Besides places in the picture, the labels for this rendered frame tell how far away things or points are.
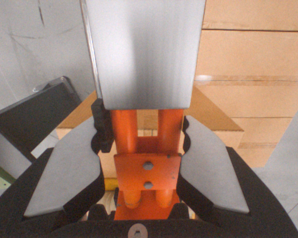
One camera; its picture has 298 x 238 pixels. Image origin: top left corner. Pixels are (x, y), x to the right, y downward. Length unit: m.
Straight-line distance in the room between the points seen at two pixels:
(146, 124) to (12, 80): 1.46
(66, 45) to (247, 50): 1.16
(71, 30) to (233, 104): 1.18
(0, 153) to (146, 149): 0.74
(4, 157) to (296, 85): 1.37
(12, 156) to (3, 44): 0.99
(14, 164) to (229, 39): 1.05
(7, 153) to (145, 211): 0.70
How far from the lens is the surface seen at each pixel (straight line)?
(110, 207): 0.33
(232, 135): 0.35
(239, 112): 0.87
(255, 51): 0.79
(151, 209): 0.20
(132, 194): 0.18
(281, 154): 2.35
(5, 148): 0.80
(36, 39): 1.43
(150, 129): 0.29
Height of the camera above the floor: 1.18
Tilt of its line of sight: 60 degrees down
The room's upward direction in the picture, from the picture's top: 177 degrees clockwise
